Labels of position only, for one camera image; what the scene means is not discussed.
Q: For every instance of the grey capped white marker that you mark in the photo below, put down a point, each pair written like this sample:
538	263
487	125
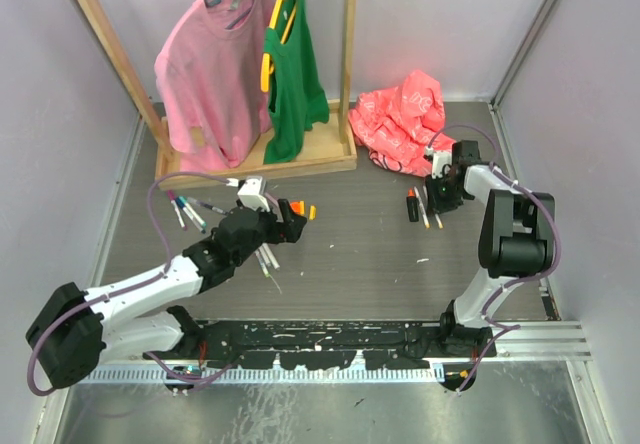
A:
269	256

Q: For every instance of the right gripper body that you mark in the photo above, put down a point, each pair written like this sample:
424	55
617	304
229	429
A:
445	196

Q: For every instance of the wooden clothes rack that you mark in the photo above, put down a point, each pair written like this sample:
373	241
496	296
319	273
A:
328	148

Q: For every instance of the yellow hanger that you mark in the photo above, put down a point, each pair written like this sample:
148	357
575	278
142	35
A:
267	66

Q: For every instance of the pink t-shirt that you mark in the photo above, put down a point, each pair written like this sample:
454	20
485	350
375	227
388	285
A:
208	77

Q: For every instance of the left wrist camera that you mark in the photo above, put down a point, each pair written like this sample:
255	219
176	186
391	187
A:
251	194

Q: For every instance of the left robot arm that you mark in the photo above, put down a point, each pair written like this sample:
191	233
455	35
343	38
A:
76	330

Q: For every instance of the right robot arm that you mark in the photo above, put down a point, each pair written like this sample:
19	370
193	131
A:
517	241

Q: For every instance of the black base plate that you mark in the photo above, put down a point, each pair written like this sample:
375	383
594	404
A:
324	345

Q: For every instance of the black highlighter body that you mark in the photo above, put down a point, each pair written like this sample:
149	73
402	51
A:
412	206

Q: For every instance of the yellow capped marker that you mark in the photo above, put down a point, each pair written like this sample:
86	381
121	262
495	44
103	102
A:
437	220

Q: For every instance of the green tank top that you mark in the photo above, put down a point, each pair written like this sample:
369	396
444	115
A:
297	99

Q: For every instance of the slotted cable duct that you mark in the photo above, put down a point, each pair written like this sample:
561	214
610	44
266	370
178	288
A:
153	374

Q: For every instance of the coral printed cloth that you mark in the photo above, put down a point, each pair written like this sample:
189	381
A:
396	124

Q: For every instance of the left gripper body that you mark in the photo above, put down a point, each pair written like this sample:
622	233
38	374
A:
277	232

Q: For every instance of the dark purple pen at left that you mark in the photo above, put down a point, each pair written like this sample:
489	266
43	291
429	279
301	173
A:
207	206

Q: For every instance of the green capped marker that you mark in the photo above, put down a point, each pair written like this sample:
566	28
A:
262	264

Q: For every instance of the yellow capped white pen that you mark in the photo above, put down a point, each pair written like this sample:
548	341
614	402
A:
421	208

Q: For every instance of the orange highlighter cap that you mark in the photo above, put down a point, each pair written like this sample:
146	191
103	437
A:
298	207

